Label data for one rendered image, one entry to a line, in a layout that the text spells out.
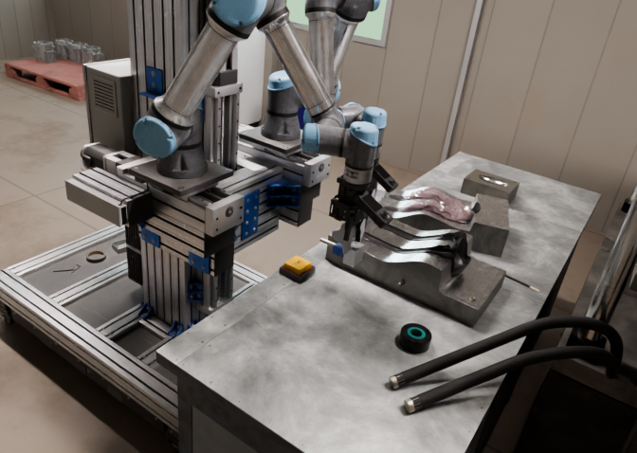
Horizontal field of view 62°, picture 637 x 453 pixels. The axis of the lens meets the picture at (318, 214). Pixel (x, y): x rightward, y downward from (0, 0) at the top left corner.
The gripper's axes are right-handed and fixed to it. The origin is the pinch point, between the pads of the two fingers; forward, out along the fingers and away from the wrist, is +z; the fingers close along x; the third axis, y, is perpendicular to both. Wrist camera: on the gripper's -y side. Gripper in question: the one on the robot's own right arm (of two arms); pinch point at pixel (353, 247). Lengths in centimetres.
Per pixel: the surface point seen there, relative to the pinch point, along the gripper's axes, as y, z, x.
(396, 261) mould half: -9.5, 5.3, -10.7
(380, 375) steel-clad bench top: -24.6, 14.9, 23.7
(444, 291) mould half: -25.0, 8.7, -11.3
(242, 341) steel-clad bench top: 8.0, 15.1, 36.5
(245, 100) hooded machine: 260, 64, -251
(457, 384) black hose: -41.2, 10.0, 19.3
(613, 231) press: -59, 16, -112
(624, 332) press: -71, 16, -41
